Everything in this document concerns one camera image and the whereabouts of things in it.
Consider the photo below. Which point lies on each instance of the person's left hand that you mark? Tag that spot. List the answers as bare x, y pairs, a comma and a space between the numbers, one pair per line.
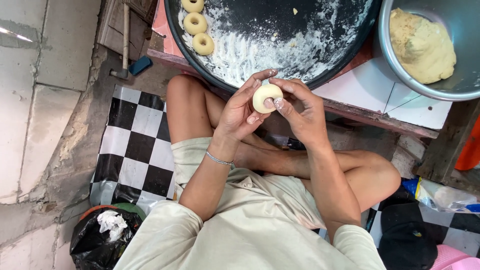
234, 114

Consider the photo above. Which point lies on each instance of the person's right hand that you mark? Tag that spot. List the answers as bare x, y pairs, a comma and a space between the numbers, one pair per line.
305, 112

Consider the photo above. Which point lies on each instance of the pale round dough ball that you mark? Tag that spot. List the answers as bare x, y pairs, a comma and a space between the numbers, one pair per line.
262, 95

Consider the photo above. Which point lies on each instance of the low tiled wooden table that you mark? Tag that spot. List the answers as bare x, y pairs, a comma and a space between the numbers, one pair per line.
360, 90

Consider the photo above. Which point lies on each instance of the black round floured tray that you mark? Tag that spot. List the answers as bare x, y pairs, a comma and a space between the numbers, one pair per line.
285, 33

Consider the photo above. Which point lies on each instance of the dark blue sponge block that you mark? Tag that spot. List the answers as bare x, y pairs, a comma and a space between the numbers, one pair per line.
140, 65

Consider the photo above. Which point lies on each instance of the black white checkered mat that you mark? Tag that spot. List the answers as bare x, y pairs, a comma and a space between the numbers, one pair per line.
131, 150

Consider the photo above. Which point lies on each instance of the person's beige clothing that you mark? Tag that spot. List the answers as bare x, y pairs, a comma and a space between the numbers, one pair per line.
255, 232

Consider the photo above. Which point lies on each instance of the big yellow dough lump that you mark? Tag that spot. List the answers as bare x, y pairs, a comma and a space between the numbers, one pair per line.
422, 48

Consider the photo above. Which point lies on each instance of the stack of wooden boards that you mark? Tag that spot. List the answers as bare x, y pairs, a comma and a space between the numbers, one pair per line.
114, 30

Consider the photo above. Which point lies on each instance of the clear blue yellow plastic bag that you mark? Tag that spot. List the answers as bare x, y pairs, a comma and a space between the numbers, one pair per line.
442, 197

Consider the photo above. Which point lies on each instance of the black cap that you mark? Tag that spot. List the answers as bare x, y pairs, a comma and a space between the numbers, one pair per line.
407, 240

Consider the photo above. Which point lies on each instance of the crumpled white tissue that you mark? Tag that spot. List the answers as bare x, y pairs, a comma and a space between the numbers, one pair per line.
111, 223

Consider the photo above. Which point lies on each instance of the orange plastic object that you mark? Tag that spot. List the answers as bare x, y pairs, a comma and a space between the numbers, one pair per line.
470, 150

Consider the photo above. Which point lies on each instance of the large metal bowl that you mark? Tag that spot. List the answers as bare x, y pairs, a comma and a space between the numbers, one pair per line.
465, 37

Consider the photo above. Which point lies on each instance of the black bin bag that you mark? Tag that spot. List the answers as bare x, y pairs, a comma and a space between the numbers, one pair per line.
93, 247

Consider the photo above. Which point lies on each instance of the pink plastic basket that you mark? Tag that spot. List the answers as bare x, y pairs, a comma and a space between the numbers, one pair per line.
453, 259

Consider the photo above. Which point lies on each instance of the weathered wooden frame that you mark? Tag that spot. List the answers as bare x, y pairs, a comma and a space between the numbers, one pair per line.
442, 150

